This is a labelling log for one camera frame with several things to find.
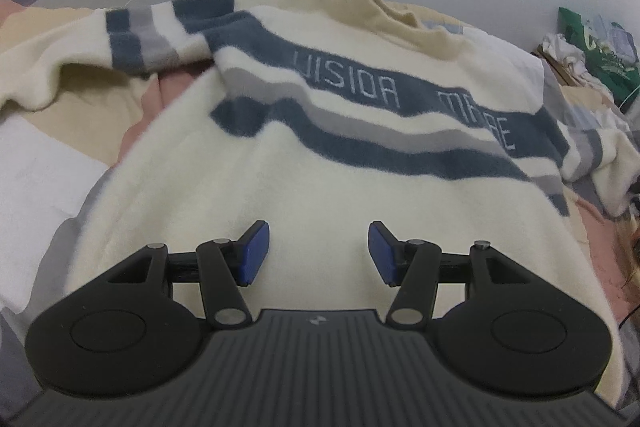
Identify cream striped knit sweater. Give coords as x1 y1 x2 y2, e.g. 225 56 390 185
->
0 0 640 408

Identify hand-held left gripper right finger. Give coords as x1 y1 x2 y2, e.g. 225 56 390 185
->
368 220 534 328

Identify clear plastic bag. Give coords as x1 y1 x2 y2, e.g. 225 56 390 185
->
590 14 640 65

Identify patchwork bed cover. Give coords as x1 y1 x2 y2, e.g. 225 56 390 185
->
0 0 640 413

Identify cardboard box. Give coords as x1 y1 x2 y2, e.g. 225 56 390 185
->
534 47 578 88

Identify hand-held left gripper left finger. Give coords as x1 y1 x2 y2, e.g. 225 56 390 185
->
105 220 271 329

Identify white crumpled clothes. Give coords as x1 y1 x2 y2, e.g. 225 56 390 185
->
539 32 587 78

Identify green printed bag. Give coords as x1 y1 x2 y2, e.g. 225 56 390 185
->
557 7 640 94

